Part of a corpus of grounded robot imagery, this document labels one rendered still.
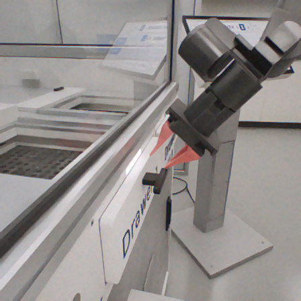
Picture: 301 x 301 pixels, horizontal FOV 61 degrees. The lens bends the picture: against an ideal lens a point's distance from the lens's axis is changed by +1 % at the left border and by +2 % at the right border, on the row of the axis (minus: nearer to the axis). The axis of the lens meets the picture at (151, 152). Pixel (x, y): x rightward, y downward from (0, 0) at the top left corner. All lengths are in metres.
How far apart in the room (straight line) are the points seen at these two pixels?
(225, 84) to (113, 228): 0.24
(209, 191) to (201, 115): 1.11
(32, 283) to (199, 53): 0.33
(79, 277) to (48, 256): 0.08
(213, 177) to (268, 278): 0.57
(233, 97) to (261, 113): 3.20
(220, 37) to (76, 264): 0.35
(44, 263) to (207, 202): 1.33
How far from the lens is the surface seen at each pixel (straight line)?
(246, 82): 0.38
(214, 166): 1.41
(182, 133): 0.40
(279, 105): 3.62
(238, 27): 1.35
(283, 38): 0.39
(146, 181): 0.43
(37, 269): 0.24
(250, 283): 1.52
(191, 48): 0.40
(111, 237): 0.33
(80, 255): 0.30
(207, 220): 1.59
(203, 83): 1.06
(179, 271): 1.49
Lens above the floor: 1.13
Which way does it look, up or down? 25 degrees down
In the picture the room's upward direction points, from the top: straight up
